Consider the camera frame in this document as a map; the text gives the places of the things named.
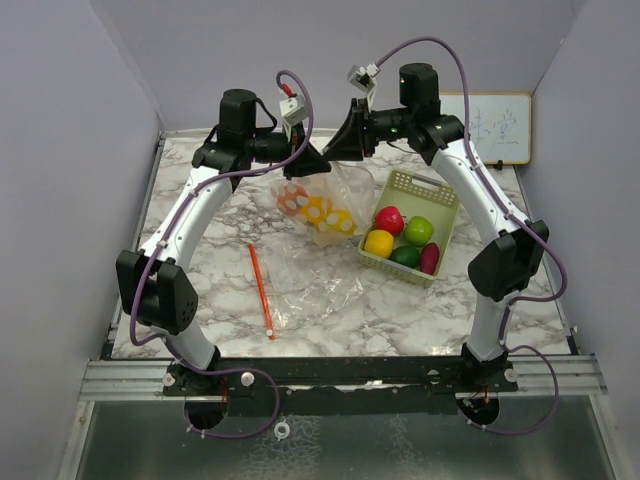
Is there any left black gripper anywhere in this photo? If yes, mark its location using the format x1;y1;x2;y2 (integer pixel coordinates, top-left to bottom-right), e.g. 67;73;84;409
245;119;332;180

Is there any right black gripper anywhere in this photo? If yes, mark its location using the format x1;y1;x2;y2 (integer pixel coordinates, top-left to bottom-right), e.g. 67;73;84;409
323;99;414;162

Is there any orange toy pumpkin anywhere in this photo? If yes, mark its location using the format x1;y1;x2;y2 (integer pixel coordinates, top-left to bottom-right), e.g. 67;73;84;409
276;183;309;216

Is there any yellow toy bell pepper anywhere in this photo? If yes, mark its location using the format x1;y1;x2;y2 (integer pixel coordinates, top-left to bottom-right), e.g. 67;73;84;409
300;196;333;225

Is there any clear zip top bag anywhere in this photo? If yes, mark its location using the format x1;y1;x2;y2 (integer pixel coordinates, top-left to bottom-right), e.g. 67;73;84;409
270;162;375;246

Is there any yellow toy mango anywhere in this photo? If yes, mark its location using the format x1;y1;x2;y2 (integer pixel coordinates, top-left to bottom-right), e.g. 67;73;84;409
315;209;358;237

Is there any red toy apple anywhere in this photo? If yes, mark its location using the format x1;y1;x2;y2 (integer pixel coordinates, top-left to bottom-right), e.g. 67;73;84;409
374;206;405;237

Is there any pale green plastic basket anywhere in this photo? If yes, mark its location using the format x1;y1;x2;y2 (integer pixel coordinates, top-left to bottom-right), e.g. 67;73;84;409
358;169;460;287

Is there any yellow toy lemon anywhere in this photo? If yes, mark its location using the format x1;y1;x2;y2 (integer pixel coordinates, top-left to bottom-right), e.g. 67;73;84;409
363;229;394;259

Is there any light green toy apple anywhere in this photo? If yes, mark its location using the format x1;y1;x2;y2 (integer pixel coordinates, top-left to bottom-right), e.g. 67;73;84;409
403;216;434;248

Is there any clear bag orange slider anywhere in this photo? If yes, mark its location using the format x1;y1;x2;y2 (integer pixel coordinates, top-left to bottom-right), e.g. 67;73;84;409
248;242;365;341

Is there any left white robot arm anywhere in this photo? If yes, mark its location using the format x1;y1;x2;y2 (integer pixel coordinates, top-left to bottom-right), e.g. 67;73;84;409
116;86;319;395

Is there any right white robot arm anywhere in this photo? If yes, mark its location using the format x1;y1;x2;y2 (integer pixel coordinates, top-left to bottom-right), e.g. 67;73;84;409
323;63;549;391

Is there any dark green toy lime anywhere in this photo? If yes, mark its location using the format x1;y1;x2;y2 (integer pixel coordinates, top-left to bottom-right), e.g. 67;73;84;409
389;245;420;269

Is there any dark red toy fruit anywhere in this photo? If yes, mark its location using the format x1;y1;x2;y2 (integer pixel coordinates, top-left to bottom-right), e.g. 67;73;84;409
419;242;440;275

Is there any small whiteboard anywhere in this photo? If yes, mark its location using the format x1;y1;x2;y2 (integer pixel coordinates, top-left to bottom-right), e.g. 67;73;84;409
469;93;532;165

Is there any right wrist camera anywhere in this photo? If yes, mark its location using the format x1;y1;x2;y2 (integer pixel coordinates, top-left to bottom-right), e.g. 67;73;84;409
347;63;380;109

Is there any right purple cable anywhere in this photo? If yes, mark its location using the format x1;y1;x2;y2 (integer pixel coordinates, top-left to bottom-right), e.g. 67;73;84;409
374;35;569;435

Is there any purple cable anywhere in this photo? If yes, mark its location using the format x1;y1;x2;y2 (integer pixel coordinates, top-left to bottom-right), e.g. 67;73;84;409
129;70;281;440
374;35;569;435

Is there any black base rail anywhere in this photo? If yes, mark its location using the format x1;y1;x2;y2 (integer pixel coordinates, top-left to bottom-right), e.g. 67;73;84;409
163;355;517;417

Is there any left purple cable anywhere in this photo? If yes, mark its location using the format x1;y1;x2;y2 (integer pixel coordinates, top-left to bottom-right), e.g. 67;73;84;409
129;70;281;440

